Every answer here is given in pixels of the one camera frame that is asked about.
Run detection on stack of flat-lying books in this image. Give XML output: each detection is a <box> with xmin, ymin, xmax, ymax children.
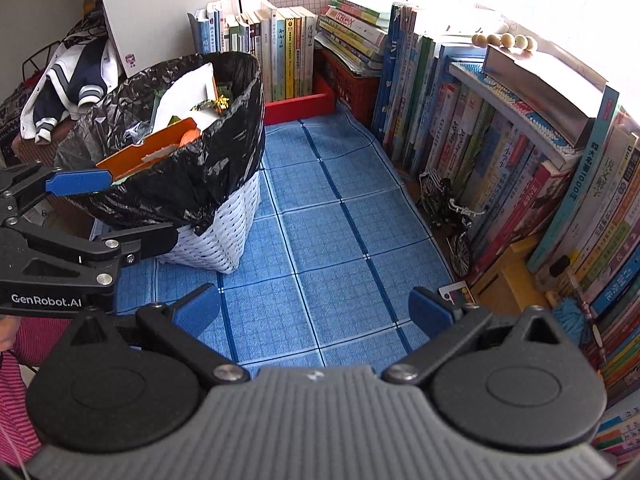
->
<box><xmin>315</xmin><ymin>0</ymin><xmax>393</xmax><ymax>78</ymax></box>

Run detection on pink striped clothing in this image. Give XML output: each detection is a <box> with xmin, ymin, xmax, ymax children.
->
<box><xmin>0</xmin><ymin>316</ymin><xmax>71</xmax><ymax>466</ymax></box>

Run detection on wooden drawer box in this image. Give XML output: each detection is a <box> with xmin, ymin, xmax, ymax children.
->
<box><xmin>470</xmin><ymin>232</ymin><xmax>551</xmax><ymax>311</ymax></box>

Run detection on long row of upright books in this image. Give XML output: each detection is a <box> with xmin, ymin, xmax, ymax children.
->
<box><xmin>372</xmin><ymin>2</ymin><xmax>640</xmax><ymax>466</ymax></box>

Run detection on blue yarn ball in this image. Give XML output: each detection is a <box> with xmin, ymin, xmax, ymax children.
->
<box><xmin>551</xmin><ymin>296</ymin><xmax>593</xmax><ymax>346</ymax></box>

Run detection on red plastic crate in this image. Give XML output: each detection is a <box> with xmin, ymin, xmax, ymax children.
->
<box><xmin>314</xmin><ymin>47</ymin><xmax>383</xmax><ymax>123</ymax></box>

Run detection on short row of small books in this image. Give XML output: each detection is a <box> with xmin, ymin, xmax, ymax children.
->
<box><xmin>188</xmin><ymin>1</ymin><xmax>318</xmax><ymax>103</ymax></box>

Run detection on white and orange cardboard sheet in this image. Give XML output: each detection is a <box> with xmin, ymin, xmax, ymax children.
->
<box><xmin>96</xmin><ymin>63</ymin><xmax>226</xmax><ymax>183</ymax></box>

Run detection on white and navy jacket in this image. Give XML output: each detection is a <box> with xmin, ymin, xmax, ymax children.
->
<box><xmin>20</xmin><ymin>35</ymin><xmax>123</xmax><ymax>146</ymax></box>

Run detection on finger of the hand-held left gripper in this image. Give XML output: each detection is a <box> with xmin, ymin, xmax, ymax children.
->
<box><xmin>0</xmin><ymin>223</ymin><xmax>179</xmax><ymax>287</ymax></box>
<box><xmin>0</xmin><ymin>162</ymin><xmax>113</xmax><ymax>226</ymax></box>

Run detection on silver flat box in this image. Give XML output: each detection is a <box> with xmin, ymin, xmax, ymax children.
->
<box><xmin>482</xmin><ymin>44</ymin><xmax>608</xmax><ymax>148</ymax></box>

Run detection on blue checked mat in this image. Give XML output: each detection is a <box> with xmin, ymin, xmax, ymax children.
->
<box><xmin>90</xmin><ymin>105</ymin><xmax>463</xmax><ymax>368</ymax></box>

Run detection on white woven wastebasket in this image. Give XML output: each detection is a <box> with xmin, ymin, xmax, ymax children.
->
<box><xmin>155</xmin><ymin>170</ymin><xmax>262</xmax><ymax>275</ymax></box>

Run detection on small dark-capped bottle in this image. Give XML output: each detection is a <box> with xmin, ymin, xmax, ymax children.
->
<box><xmin>547</xmin><ymin>255</ymin><xmax>572</xmax><ymax>306</ymax></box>

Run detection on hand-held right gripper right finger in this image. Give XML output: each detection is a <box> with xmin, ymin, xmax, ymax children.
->
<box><xmin>382</xmin><ymin>286</ymin><xmax>571</xmax><ymax>387</ymax></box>

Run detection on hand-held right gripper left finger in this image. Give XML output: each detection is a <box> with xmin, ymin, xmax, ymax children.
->
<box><xmin>67</xmin><ymin>282</ymin><xmax>251</xmax><ymax>387</ymax></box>

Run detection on black model bicycle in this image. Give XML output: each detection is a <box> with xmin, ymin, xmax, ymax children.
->
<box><xmin>419</xmin><ymin>170</ymin><xmax>487</xmax><ymax>278</ymax></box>

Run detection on bin with black liner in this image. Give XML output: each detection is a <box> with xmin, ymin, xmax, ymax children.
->
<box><xmin>54</xmin><ymin>51</ymin><xmax>266</xmax><ymax>237</ymax></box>

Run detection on wooden bead string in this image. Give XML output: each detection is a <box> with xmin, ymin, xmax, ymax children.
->
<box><xmin>472</xmin><ymin>34</ymin><xmax>538</xmax><ymax>54</ymax></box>

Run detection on white board with sticker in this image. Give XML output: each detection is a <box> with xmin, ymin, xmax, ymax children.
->
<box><xmin>94</xmin><ymin>0</ymin><xmax>222</xmax><ymax>78</ymax></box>

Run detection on red tray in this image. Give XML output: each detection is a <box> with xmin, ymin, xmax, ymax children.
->
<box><xmin>262</xmin><ymin>77</ymin><xmax>337</xmax><ymax>126</ymax></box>

